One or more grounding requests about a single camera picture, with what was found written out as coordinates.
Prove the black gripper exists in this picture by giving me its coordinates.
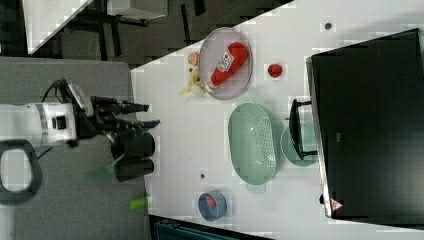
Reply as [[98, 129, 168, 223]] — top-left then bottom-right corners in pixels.
[[68, 84, 160, 144]]

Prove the mint green oval strainer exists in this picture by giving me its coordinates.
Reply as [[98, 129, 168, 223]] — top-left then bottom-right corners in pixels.
[[228, 103, 277, 194]]

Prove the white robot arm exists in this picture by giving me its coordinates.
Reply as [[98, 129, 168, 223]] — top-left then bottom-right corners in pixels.
[[0, 79, 160, 206]]

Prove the black cylinder upper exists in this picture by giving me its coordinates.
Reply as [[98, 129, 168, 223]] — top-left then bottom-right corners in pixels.
[[111, 133, 155, 158]]

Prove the black cylinder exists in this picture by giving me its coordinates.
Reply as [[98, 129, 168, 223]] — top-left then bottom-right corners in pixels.
[[111, 133, 155, 158], [115, 159, 154, 182]]

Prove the black cylinder lower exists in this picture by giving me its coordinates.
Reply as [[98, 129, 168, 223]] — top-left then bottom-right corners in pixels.
[[115, 159, 154, 182]]

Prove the green spatula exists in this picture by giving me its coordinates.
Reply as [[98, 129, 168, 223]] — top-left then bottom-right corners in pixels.
[[87, 154, 124, 181]]

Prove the green marker cap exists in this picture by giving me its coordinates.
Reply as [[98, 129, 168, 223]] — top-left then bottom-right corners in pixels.
[[129, 197, 148, 211]]

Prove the yellow toy banana peel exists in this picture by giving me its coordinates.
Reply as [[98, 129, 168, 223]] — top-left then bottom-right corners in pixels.
[[179, 69, 205, 96]]

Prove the grey fabric panel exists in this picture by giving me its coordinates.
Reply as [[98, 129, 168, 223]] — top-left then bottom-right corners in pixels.
[[1, 57, 151, 240]]

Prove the clear oval plate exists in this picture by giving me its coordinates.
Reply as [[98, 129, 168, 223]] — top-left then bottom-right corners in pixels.
[[199, 27, 253, 100]]

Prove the blue cup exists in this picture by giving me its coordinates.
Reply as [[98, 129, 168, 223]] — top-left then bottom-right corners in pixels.
[[198, 190, 227, 222]]

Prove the red ketchup bottle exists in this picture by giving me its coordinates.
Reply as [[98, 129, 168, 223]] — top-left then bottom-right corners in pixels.
[[205, 42, 249, 92]]

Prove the small red toy fruit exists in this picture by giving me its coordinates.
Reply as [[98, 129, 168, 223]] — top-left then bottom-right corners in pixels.
[[268, 64, 283, 78]]

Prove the teal round plate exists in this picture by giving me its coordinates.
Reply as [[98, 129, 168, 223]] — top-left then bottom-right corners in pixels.
[[280, 123, 318, 167]]

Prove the black toaster oven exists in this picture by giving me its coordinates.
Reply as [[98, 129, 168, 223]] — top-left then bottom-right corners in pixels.
[[307, 29, 424, 229]]

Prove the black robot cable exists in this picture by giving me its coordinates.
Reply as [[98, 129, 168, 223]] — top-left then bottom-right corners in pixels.
[[41, 78, 69, 103]]

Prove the black oven door handle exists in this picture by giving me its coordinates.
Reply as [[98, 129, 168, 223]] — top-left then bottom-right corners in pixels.
[[289, 99, 317, 160]]

